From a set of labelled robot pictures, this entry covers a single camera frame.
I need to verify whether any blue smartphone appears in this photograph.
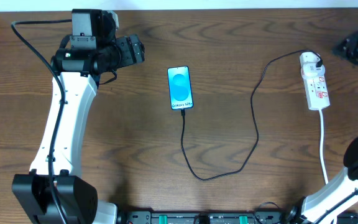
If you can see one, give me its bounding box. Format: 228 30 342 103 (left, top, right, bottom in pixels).
167 66 194 110

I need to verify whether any black charging cable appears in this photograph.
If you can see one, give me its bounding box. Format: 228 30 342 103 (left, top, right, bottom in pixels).
180 49 323 182

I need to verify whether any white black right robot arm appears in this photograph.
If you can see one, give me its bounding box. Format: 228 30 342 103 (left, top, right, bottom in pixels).
285 31 358 223

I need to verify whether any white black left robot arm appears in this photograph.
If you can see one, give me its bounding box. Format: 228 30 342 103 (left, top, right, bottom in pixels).
12 9 145 223

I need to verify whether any white charger plug adapter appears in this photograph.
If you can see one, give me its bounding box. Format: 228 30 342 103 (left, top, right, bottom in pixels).
300 52 321 72

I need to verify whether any white power strip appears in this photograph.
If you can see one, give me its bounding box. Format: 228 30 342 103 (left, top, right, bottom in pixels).
299 52 331 111

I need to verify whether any white power strip cord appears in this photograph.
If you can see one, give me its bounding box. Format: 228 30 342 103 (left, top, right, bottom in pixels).
318 108 329 185

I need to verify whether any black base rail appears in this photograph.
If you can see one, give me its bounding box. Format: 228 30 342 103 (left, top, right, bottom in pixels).
116 210 358 224

